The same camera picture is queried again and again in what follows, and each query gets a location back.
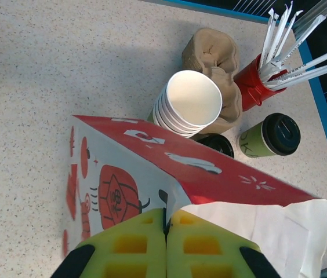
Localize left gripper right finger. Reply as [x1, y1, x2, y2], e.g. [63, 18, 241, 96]
[166, 208, 282, 278]

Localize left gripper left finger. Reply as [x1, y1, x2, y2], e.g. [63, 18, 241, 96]
[50, 207, 167, 278]

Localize red white paper bag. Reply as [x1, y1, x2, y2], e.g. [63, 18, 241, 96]
[61, 114, 327, 278]

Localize single green paper cup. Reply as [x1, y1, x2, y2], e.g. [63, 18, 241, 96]
[238, 119, 271, 159]

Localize black cup lid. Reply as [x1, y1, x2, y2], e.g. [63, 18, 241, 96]
[261, 112, 302, 155]
[197, 133, 235, 159]

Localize stack of green paper cups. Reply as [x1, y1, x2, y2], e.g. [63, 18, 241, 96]
[147, 70, 223, 139]

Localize red metal straw bucket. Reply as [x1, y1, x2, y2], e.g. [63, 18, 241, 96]
[232, 53, 288, 112]

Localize white paper-wrapped straw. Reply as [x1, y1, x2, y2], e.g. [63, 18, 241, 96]
[278, 14, 326, 66]
[267, 0, 294, 63]
[267, 59, 327, 89]
[267, 45, 327, 83]
[272, 10, 304, 63]
[260, 65, 289, 76]
[260, 8, 277, 66]

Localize stack of brown cup carriers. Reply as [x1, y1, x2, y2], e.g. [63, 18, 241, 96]
[180, 27, 243, 137]

